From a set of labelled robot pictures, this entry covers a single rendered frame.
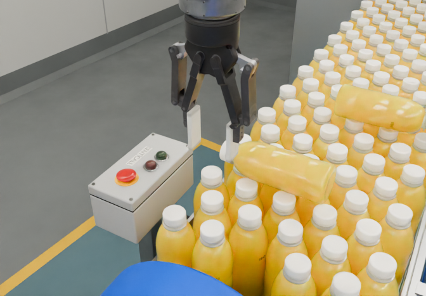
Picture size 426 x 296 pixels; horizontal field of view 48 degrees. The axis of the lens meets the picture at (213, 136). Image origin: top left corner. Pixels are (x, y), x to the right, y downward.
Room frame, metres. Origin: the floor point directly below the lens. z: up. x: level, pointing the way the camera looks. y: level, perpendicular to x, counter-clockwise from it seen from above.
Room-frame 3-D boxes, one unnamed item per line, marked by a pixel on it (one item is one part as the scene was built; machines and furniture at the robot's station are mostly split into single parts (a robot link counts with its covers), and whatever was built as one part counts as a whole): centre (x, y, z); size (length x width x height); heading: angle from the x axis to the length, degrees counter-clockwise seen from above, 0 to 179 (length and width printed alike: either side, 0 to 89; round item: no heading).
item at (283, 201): (0.62, -0.12, 1.09); 0.04 x 0.04 x 0.02
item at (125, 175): (0.67, 0.16, 1.11); 0.04 x 0.04 x 0.01
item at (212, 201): (0.62, 0.00, 1.09); 0.04 x 0.04 x 0.02
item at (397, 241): (0.59, -0.31, 0.99); 0.07 x 0.07 x 0.19
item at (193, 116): (0.64, 0.03, 1.23); 0.03 x 0.01 x 0.07; 151
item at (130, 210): (0.72, 0.13, 1.05); 0.20 x 0.10 x 0.10; 151
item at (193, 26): (0.62, 0.00, 1.38); 0.08 x 0.07 x 0.09; 61
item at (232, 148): (0.60, -0.03, 1.23); 0.03 x 0.01 x 0.07; 151
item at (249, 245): (0.58, -0.06, 0.99); 0.07 x 0.07 x 0.19
